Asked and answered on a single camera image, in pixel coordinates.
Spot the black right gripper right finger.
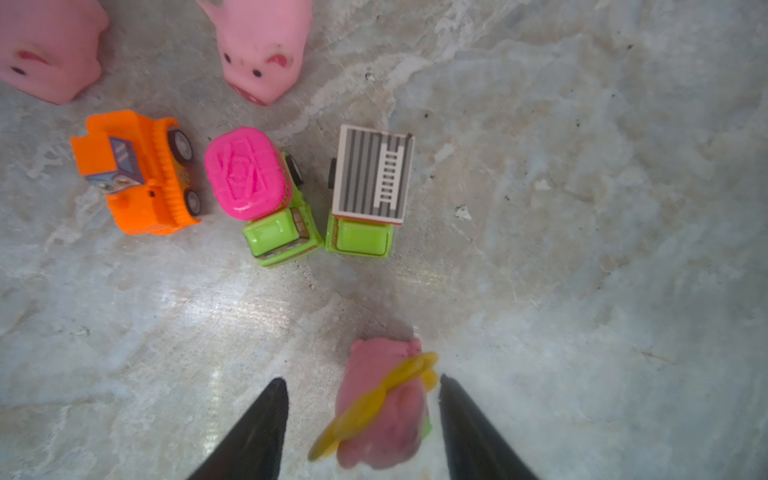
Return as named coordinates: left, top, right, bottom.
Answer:
left=439, top=374, right=538, bottom=480

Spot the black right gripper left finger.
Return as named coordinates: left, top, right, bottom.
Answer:
left=189, top=377, right=289, bottom=480

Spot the pink yellow doll toy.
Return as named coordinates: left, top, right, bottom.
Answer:
left=308, top=337, right=439, bottom=470

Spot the green pink toy truck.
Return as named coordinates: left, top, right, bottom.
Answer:
left=204, top=127, right=324, bottom=268

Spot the orange toy car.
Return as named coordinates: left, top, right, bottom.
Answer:
left=70, top=110, right=202, bottom=236

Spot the pink pig toy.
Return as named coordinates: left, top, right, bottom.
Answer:
left=198, top=0, right=313, bottom=106
left=1, top=0, right=110, bottom=105

